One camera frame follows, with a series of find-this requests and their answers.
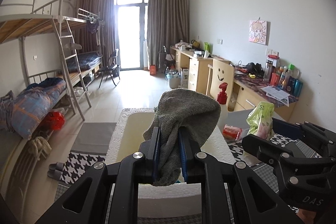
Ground black headphones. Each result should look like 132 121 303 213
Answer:
246 63 263 75

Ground white foam box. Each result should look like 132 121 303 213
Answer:
105 108 235 216

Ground grey floor mat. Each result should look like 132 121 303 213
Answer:
71 122 117 155

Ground grey towel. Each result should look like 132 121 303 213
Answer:
143 88 222 187

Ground black folding chair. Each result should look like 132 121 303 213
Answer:
98 49 121 88

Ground pink wall picture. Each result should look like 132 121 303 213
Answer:
249 20 269 45

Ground white lotion pump bottle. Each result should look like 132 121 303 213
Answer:
210 82 230 132

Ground blue orange quilt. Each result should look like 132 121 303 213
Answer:
0 77 67 140

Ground white carton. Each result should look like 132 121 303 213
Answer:
181 68 189 88

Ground row of toiletry bottles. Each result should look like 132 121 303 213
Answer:
270 64 296 90

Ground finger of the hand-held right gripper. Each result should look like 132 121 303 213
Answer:
241 134 303 188
272 118 336 159

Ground dark hanging clothes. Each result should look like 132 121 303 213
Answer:
85 20 101 46

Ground glass balcony door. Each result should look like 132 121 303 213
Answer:
114 0 150 71

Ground red snack packet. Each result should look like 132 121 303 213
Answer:
223 125 242 140

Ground green floral plastic bag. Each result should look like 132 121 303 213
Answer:
246 101 275 140

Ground wooden desk with patterned cover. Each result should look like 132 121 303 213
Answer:
231 67 301 122

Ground clear water bottle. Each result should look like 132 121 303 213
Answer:
264 56 273 81

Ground pale plastic bucket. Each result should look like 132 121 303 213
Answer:
168 72 181 89

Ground printed papers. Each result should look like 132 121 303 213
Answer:
265 85 290 102

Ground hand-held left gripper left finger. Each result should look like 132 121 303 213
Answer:
35 126 161 224

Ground wooden desk with drawers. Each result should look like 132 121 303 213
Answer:
170 46 231 94

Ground houndstooth tablecloth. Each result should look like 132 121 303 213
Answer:
52 132 328 224

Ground beige cloth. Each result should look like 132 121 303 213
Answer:
28 136 51 160

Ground grey slipper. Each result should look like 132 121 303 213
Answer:
49 162 65 172
47 170 63 180

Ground wooden chair with smiley face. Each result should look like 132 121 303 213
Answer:
206 58 235 109

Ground red plastic bag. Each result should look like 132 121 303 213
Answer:
41 111 65 131

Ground brown curtain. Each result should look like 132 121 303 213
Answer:
76 0 116 72
146 0 190 69

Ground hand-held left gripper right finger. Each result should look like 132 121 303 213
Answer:
178 127 305 224

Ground blue plaid bedding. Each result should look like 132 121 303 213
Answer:
66 52 103 71

